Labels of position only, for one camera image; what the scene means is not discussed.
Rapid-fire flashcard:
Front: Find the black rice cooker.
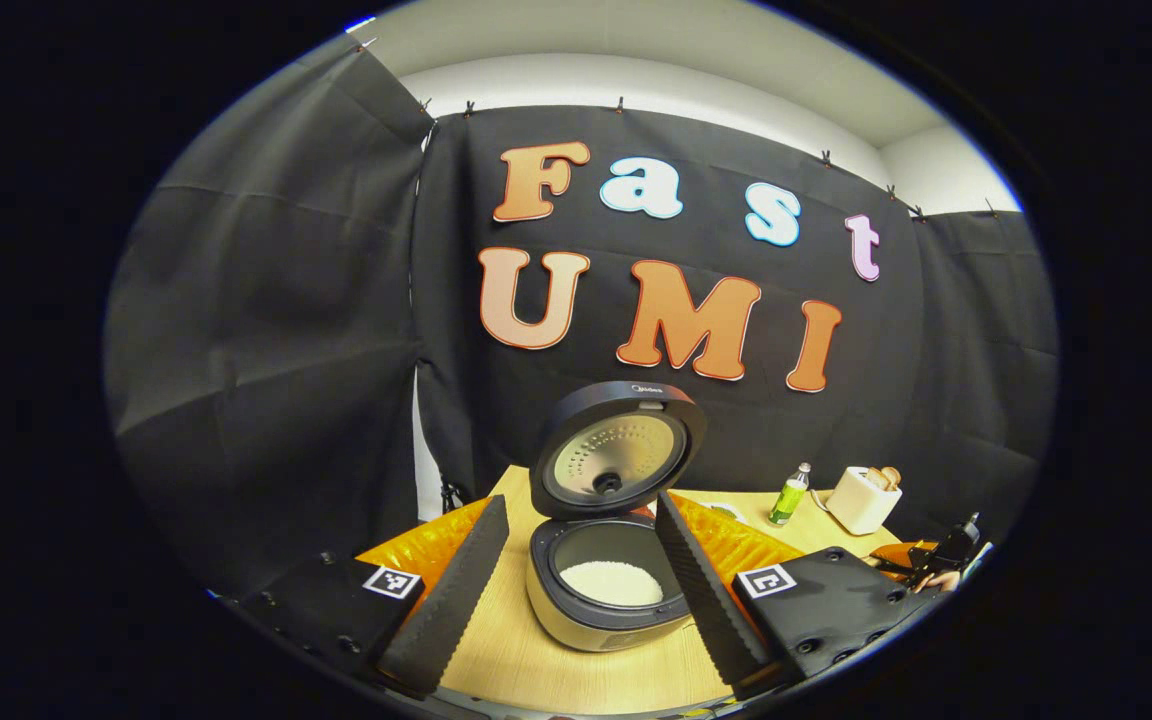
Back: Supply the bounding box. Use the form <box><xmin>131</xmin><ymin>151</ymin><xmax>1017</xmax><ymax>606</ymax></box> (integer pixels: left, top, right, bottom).
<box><xmin>526</xmin><ymin>380</ymin><xmax>709</xmax><ymax>653</ymax></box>

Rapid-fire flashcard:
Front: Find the white toaster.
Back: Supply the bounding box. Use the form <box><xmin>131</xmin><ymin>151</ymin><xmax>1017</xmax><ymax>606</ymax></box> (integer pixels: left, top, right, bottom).
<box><xmin>826</xmin><ymin>466</ymin><xmax>904</xmax><ymax>536</ymax></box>

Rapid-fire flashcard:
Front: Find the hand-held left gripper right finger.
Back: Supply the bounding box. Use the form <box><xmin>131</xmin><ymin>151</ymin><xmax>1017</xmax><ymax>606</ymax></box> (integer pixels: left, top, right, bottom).
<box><xmin>654</xmin><ymin>490</ymin><xmax>942</xmax><ymax>701</ymax></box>

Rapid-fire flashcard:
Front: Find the green drink bottle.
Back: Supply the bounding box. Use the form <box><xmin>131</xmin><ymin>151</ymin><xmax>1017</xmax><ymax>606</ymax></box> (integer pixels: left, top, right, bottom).
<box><xmin>768</xmin><ymin>462</ymin><xmax>813</xmax><ymax>528</ymax></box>

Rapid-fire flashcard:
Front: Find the white rice pile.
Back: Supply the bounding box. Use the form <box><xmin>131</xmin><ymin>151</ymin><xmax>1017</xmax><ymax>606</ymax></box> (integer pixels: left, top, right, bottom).
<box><xmin>559</xmin><ymin>560</ymin><xmax>665</xmax><ymax>608</ymax></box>

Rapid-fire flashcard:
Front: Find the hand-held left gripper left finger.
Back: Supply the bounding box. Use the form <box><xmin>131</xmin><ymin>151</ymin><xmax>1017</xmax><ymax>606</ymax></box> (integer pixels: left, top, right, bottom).
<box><xmin>226</xmin><ymin>495</ymin><xmax>512</xmax><ymax>701</ymax></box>

